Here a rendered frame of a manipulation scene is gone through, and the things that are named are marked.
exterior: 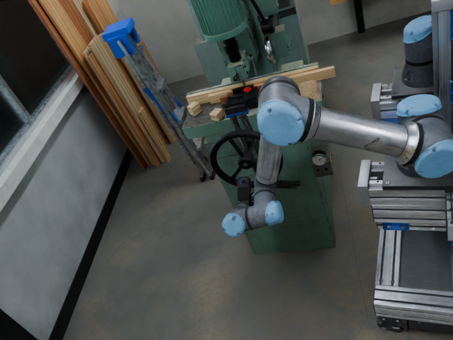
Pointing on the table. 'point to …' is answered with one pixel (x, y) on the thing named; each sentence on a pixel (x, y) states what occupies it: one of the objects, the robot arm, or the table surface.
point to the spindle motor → (219, 18)
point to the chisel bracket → (241, 67)
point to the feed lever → (267, 25)
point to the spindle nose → (232, 49)
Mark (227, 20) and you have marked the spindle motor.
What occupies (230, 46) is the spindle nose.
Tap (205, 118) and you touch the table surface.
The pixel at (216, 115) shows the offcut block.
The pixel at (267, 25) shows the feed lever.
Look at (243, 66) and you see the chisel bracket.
